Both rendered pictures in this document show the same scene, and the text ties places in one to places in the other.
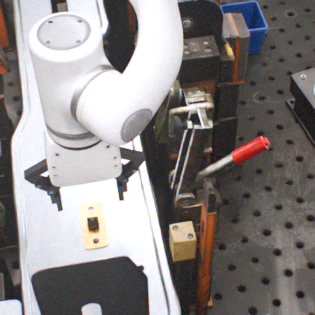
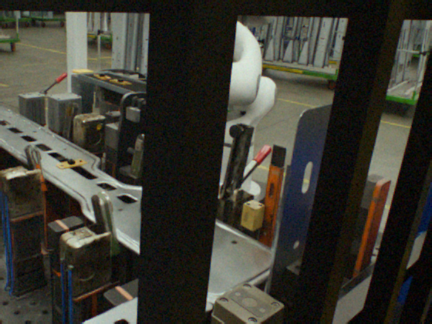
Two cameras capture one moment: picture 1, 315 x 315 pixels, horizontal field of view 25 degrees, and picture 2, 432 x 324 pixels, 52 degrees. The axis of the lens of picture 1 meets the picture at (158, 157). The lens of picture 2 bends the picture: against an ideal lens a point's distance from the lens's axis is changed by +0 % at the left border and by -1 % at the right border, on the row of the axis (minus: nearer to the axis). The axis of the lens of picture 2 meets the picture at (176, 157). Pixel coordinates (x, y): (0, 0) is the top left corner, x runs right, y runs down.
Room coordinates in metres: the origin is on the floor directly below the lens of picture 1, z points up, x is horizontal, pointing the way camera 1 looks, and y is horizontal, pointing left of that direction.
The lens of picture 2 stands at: (-0.06, 0.59, 1.48)
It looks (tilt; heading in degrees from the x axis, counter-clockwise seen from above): 21 degrees down; 326
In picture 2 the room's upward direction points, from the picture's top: 4 degrees clockwise
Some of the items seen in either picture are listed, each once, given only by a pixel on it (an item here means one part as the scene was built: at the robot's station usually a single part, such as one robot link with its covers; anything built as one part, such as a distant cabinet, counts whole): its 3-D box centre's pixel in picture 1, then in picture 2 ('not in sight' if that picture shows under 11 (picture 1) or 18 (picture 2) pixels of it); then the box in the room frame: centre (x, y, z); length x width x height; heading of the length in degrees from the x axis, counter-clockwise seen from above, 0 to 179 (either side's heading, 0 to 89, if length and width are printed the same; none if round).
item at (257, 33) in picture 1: (242, 30); not in sight; (1.36, -0.21, 0.74); 0.11 x 0.10 x 0.09; 10
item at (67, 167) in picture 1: (82, 148); not in sight; (0.61, 0.10, 1.19); 0.10 x 0.07 x 0.11; 100
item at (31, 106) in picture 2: not in sight; (34, 138); (1.68, 0.12, 0.88); 0.11 x 0.10 x 0.36; 100
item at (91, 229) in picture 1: (93, 223); not in sight; (0.61, 0.10, 1.01); 0.08 x 0.04 x 0.01; 10
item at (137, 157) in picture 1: (117, 158); not in sight; (0.62, 0.06, 1.16); 0.08 x 0.01 x 0.06; 100
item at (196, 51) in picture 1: (192, 128); not in sight; (0.89, -0.07, 0.91); 0.07 x 0.05 x 0.42; 100
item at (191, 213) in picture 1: (194, 250); (229, 257); (0.64, -0.06, 0.88); 0.07 x 0.06 x 0.35; 100
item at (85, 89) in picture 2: not in sight; (82, 129); (1.61, -0.06, 0.92); 0.08 x 0.08 x 0.44; 10
